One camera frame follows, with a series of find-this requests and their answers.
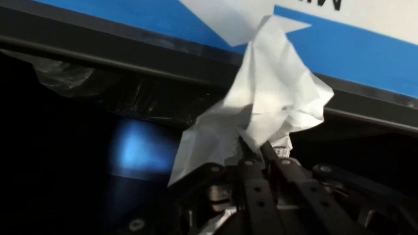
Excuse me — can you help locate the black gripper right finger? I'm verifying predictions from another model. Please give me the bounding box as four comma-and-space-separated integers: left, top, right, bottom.
260, 142, 418, 235

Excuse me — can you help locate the black bin liner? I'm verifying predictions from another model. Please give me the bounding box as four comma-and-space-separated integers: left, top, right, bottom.
0, 46, 246, 131

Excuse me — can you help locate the up arrow mixed paper label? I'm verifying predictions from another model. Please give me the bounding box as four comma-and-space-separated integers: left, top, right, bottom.
32, 0, 418, 100

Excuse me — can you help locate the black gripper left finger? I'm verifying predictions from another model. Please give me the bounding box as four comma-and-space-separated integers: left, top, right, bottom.
174, 156, 288, 235

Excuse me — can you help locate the small white paper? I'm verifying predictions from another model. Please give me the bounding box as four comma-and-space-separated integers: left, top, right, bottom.
168, 14, 336, 189

